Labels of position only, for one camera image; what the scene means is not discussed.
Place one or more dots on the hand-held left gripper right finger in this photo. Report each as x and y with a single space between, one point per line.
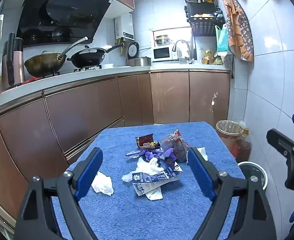
199 172

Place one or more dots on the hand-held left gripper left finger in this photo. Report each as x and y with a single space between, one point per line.
87 172

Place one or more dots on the round white waste bin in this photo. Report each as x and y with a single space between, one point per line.
252 166

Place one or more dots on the dark red snack packet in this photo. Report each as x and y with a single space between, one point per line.
144 139

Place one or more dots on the crumpled white tissue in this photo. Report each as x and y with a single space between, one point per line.
147 166
154 194
202 153
102 183

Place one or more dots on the cooking oil bottle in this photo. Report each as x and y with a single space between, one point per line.
243 147

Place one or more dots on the beige waste bin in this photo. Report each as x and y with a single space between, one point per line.
227 140

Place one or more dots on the blue and white carton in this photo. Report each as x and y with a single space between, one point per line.
149 178

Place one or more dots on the purple wrapper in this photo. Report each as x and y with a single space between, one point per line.
149 153

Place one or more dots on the blue towel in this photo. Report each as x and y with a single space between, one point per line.
127 210

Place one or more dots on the gas stove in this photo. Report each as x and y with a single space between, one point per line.
85 68

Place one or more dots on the yellow food packets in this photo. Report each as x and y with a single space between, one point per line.
208 56

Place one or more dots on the orange floral apron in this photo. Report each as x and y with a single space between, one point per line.
237 30

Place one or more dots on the small red object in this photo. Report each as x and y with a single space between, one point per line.
29 80

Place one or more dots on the teal bag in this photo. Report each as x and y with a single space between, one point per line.
222 40

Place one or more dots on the black frying pan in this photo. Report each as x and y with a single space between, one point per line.
87 56

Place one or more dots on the golden wok with lid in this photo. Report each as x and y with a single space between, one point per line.
42 63

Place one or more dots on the steel pot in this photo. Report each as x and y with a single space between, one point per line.
139 62

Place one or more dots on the white microwave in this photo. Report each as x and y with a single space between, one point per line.
162 53

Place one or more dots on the pink thermos jug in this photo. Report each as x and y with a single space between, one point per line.
18 65

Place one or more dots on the rice cooker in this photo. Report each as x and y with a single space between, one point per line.
132 51

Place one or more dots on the chrome faucet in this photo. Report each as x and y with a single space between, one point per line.
184 42

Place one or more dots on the black dish rack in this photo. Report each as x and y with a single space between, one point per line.
202 25

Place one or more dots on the white water heater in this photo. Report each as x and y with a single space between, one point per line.
124 25

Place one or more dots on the black range hood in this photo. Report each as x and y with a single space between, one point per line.
62 10

